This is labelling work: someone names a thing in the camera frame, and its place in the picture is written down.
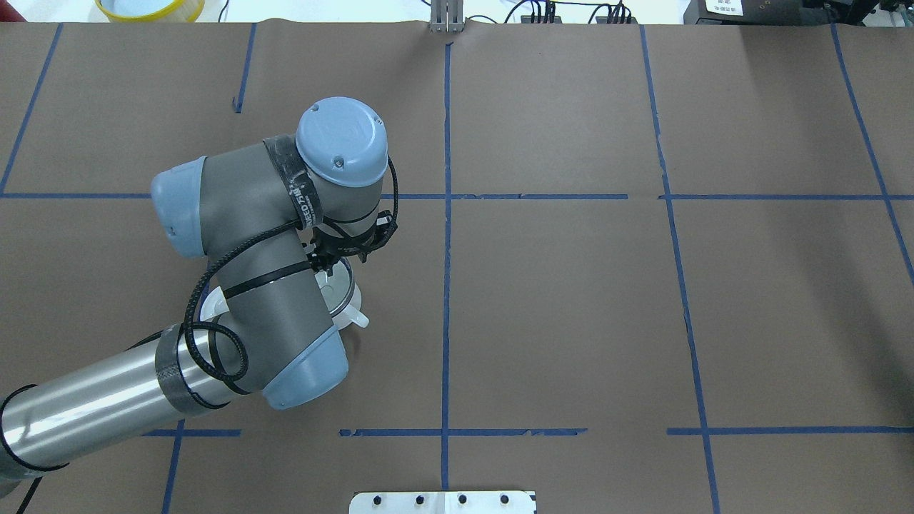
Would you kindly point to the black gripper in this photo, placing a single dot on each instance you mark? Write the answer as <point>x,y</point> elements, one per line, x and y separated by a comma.
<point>327,260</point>

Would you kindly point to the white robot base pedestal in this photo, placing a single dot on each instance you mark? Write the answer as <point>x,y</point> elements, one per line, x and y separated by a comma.
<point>470,501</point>

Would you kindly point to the white mug lid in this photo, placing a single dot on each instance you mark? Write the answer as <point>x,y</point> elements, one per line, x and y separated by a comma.
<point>214,304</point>

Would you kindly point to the white enamel mug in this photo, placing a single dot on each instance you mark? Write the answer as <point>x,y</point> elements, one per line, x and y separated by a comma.
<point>352,315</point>

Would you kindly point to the yellow tape roll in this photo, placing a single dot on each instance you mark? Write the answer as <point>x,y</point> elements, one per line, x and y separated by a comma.
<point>151,11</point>

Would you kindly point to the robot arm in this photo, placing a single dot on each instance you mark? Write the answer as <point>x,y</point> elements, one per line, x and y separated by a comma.
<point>266,217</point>

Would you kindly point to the aluminium frame post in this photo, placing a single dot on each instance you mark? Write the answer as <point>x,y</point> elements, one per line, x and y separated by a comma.
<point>446,16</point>

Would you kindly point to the clear plastic funnel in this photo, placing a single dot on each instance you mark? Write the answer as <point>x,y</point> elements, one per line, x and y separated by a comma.
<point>337,286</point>

